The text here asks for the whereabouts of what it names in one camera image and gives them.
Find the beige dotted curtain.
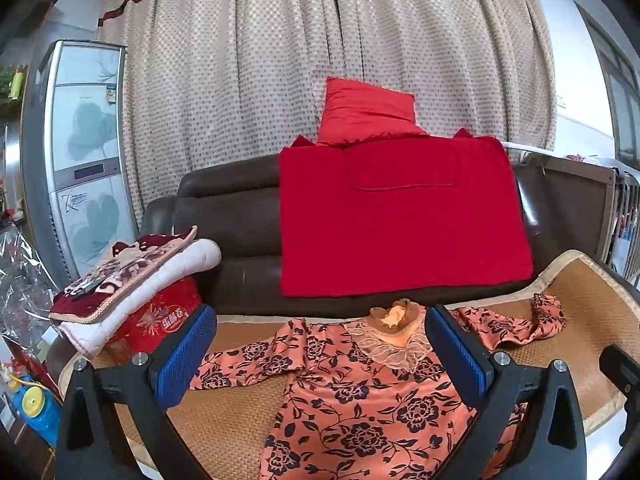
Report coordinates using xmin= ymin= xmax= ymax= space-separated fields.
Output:
xmin=97 ymin=0 xmax=558 ymax=221

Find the woven straw mat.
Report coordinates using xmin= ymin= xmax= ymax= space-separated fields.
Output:
xmin=57 ymin=249 xmax=640 ymax=480

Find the red pillow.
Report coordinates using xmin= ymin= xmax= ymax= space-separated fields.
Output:
xmin=316 ymin=76 xmax=431 ymax=148

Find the brown leather sofa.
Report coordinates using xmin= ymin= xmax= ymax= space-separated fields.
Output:
xmin=140 ymin=152 xmax=608 ymax=318

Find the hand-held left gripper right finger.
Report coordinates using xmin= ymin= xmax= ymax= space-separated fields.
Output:
xmin=425 ymin=304 xmax=587 ymax=480

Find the folded maroon floral quilt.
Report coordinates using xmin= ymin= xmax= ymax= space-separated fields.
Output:
xmin=49 ymin=226 xmax=222 ymax=356

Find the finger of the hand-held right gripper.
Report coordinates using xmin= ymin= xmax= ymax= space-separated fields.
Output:
xmin=599 ymin=344 xmax=640 ymax=453

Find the window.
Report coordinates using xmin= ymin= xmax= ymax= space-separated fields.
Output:
xmin=575 ymin=2 xmax=640 ymax=166

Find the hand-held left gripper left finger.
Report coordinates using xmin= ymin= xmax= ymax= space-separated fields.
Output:
xmin=55 ymin=304 xmax=218 ymax=480

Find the red knit blanket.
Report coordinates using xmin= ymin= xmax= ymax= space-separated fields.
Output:
xmin=278 ymin=129 xmax=535 ymax=298

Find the clear plastic wrap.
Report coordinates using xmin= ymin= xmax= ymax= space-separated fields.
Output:
xmin=0 ymin=225 xmax=66 ymax=351

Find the blue yellow toy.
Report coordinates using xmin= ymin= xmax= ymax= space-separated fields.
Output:
xmin=10 ymin=375 xmax=63 ymax=446

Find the orange floral blouse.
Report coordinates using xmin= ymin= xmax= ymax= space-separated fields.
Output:
xmin=190 ymin=292 xmax=568 ymax=480

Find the wooden crib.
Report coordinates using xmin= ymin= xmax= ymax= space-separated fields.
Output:
xmin=500 ymin=140 xmax=640 ymax=281

